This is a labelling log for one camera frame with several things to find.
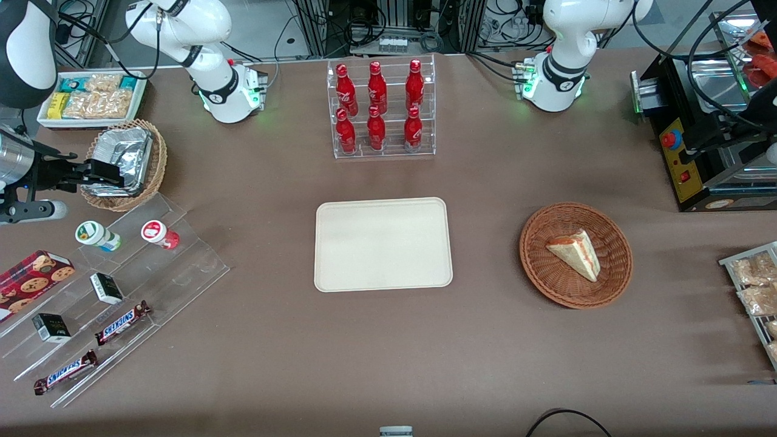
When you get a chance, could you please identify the clear acrylic stepped stand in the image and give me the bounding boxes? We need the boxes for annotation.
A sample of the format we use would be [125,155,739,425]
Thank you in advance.
[0,193,231,408]

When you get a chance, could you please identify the red lid yogurt cup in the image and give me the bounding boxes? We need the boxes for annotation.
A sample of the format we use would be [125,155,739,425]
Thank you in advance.
[141,220,181,251]

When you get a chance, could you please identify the small black box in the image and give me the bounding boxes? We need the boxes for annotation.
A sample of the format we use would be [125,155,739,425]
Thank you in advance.
[32,313,72,344]
[90,273,125,305]

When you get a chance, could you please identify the stacked aluminium foil trays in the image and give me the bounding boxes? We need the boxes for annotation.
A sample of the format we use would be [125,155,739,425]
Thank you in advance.
[85,126,154,198]

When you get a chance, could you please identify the large clear nut snack bag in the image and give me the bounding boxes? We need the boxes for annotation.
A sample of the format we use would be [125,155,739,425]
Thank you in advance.
[63,90,134,120]

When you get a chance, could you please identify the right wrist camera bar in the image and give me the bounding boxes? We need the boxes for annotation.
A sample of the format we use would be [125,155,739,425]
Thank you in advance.
[0,199,68,225]

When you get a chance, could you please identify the white plastic snack bin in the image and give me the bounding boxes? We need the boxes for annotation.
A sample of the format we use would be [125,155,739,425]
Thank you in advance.
[38,71,148,130]

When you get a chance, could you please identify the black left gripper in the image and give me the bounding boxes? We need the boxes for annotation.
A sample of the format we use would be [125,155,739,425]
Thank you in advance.
[679,115,770,166]

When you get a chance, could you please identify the black cable loop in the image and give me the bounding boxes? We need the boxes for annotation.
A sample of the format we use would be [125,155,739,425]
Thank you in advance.
[525,409,614,437]

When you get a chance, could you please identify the grey wire rack tray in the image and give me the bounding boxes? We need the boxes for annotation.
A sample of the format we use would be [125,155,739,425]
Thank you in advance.
[719,242,777,371]

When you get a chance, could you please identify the round brown wicker basket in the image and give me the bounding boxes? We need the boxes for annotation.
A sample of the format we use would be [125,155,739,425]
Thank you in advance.
[519,202,634,310]

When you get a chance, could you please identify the small clear nut snack bag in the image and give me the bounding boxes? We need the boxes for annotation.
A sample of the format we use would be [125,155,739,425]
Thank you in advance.
[85,73,124,93]

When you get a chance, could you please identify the red cola bottle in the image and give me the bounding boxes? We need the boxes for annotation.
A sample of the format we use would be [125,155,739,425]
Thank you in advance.
[404,106,424,150]
[367,106,387,151]
[367,61,388,115]
[336,108,357,154]
[405,59,425,111]
[336,64,359,117]

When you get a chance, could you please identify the beige plastic tray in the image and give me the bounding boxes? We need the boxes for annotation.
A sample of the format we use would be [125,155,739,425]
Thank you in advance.
[314,197,454,293]

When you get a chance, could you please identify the brown snickers bar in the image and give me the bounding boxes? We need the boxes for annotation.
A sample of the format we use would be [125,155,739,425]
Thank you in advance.
[33,350,99,396]
[95,300,152,347]

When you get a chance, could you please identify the red cookie box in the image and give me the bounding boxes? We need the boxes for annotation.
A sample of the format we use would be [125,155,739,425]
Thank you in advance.
[0,250,76,322]

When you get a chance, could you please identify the green lid yogurt cup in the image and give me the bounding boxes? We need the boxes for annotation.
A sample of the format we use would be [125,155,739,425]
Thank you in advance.
[75,221,122,252]

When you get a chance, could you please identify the wrapped triangle sandwich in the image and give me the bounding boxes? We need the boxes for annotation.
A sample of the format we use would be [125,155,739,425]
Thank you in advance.
[546,229,602,283]

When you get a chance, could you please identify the light wicker basket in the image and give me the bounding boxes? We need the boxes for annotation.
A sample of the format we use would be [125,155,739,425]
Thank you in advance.
[80,118,168,212]

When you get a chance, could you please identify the clear acrylic bottle rack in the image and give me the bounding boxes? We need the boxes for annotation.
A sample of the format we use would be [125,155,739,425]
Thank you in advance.
[327,53,436,160]

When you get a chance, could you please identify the black sealing machine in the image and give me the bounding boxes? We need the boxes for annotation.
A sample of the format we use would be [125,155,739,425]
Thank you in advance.
[630,9,777,213]

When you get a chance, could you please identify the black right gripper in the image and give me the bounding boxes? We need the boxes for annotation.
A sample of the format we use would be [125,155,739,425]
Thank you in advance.
[27,152,126,189]

